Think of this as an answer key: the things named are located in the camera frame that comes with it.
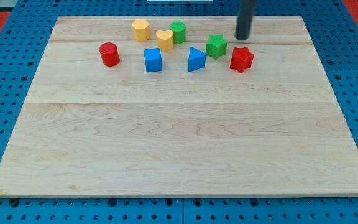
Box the red cylinder block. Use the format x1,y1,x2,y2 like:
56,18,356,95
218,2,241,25
99,42,121,67

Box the blue triangle block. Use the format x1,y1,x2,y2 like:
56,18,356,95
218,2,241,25
188,47,206,72

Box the yellow hexagon block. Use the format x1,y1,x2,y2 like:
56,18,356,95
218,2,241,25
132,19,150,42

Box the light wooden board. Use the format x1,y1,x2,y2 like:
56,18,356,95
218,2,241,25
0,16,358,198

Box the green cylinder block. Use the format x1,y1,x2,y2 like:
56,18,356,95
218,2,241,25
170,21,186,44

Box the yellow heart block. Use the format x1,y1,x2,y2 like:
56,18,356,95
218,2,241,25
156,30,174,52

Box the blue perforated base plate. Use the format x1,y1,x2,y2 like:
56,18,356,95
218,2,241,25
0,0,358,223

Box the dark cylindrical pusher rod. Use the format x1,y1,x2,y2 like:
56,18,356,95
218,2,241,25
234,0,257,40

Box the blue cube block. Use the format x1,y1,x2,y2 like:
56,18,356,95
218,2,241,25
144,48,162,72

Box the green star block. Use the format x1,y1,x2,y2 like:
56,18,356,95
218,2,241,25
206,34,227,60

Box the red star block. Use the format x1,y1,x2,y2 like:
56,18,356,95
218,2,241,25
229,47,254,73

